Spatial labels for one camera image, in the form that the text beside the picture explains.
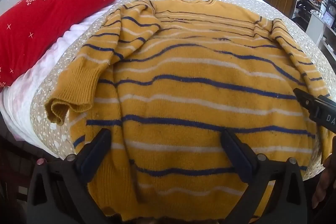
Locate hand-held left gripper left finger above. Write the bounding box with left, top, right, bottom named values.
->
left=26, top=128, right=113, bottom=224

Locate black table clock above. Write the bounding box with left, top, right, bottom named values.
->
left=324, top=0, right=336, bottom=28

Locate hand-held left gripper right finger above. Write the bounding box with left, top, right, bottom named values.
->
left=220, top=130, right=308, bottom=224

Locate yellow striped knit sweater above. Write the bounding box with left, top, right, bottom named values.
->
left=45, top=0, right=331, bottom=222

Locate red floral pillow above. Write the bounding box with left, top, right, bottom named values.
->
left=0, top=0, right=145, bottom=88

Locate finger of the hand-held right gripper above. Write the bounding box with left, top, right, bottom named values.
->
left=293, top=88, right=320, bottom=115

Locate person's right hand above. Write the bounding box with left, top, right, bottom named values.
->
left=312, top=136, right=336, bottom=209

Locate dark wooden bed frame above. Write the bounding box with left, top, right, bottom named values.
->
left=0, top=119, right=36, bottom=224

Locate beige spotted blanket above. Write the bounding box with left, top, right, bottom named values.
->
left=30, top=0, right=336, bottom=180

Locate white cluttered shelf unit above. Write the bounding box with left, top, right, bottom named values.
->
left=294, top=0, right=336, bottom=58

